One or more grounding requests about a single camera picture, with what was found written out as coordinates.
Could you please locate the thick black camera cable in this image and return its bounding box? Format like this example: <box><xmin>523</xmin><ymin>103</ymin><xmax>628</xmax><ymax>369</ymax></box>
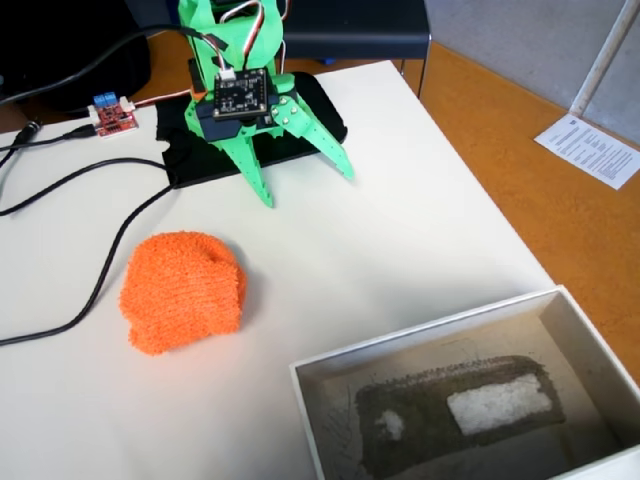
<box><xmin>0</xmin><ymin>24</ymin><xmax>231</xmax><ymax>347</ymax></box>

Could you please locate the black bag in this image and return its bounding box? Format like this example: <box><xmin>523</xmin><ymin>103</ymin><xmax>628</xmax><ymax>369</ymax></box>
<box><xmin>0</xmin><ymin>0</ymin><xmax>152</xmax><ymax>120</ymax></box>

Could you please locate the black wrist camera board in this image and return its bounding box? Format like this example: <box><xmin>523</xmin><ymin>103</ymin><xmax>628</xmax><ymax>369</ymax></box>
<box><xmin>213</xmin><ymin>68</ymin><xmax>272</xmax><ymax>126</ymax></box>

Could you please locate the thin black USB cable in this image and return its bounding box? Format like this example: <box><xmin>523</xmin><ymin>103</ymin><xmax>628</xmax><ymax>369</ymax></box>
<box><xmin>0</xmin><ymin>126</ymin><xmax>95</xmax><ymax>154</ymax></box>

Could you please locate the green gripper black servo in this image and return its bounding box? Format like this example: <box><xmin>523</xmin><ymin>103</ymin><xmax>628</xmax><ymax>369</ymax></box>
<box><xmin>196</xmin><ymin>96</ymin><xmax>357</xmax><ymax>209</ymax></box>

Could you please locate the printed white paper sheet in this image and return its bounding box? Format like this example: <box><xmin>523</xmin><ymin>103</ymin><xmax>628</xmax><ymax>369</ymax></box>
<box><xmin>533</xmin><ymin>112</ymin><xmax>640</xmax><ymax>191</ymax></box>

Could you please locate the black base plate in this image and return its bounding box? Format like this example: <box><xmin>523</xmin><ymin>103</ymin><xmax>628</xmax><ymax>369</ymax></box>
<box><xmin>154</xmin><ymin>71</ymin><xmax>349</xmax><ymax>190</ymax></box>

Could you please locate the orange fuzzy cloth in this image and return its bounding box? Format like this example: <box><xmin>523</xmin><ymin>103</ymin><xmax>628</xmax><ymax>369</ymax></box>
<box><xmin>118</xmin><ymin>231</ymin><xmax>249</xmax><ymax>356</ymax></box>

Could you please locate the white metal pole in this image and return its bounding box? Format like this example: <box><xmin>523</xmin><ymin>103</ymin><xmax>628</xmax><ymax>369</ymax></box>
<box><xmin>568</xmin><ymin>0</ymin><xmax>640</xmax><ymax>119</ymax></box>

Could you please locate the white red servo lead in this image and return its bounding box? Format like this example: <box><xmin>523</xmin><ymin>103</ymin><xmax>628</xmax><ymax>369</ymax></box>
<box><xmin>121</xmin><ymin>89</ymin><xmax>195</xmax><ymax>110</ymax></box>

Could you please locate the white red black servo wire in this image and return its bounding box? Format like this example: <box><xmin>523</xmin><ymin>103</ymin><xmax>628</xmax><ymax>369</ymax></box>
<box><xmin>242</xmin><ymin>2</ymin><xmax>267</xmax><ymax>69</ymax></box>

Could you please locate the dark blue chair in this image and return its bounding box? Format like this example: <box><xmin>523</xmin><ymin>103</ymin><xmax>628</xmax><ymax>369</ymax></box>
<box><xmin>124</xmin><ymin>0</ymin><xmax>432</xmax><ymax>97</ymax></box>

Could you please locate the red circuit board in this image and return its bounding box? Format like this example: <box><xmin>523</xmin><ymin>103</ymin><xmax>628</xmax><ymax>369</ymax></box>
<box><xmin>87</xmin><ymin>91</ymin><xmax>140</xmax><ymax>140</ymax></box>

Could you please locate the black cable with metal plug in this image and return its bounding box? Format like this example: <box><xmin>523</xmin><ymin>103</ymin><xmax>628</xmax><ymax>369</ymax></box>
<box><xmin>0</xmin><ymin>118</ymin><xmax>45</xmax><ymax>169</ymax></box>

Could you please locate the white cardboard box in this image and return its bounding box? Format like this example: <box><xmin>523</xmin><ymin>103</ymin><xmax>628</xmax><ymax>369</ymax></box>
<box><xmin>289</xmin><ymin>284</ymin><xmax>640</xmax><ymax>480</ymax></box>

